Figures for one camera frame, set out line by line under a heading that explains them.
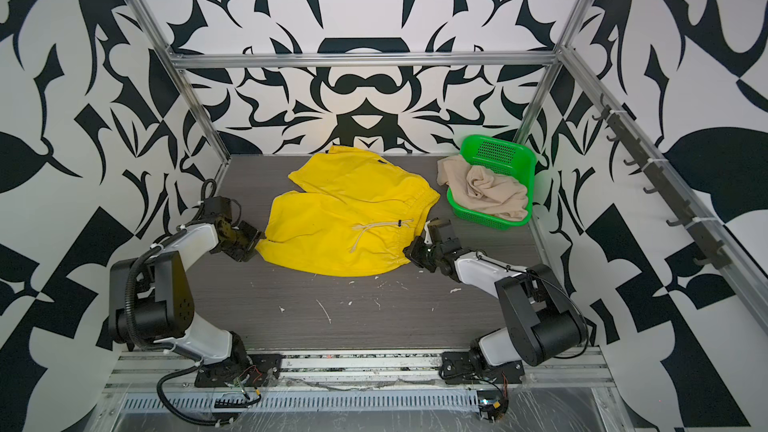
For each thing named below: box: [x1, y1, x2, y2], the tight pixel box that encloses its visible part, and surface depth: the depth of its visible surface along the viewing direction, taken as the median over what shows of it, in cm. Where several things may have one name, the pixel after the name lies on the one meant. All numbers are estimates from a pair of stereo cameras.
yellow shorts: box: [255, 146, 441, 277], surface depth 104 cm
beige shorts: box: [437, 155, 528, 221], surface depth 98 cm
